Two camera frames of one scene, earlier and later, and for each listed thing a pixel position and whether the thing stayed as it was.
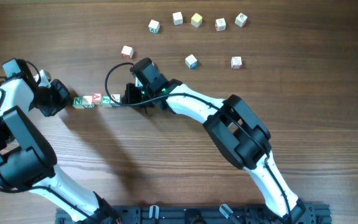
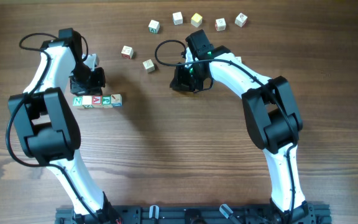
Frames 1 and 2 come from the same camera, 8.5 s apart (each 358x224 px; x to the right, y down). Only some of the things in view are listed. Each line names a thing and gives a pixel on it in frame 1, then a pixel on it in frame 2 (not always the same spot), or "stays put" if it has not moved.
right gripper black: (130, 98) -> (182, 84)
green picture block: (106, 101) stays put
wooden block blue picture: (117, 98) stays put
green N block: (78, 102) stays put
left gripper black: (64, 101) -> (96, 89)
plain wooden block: (87, 102) stays put
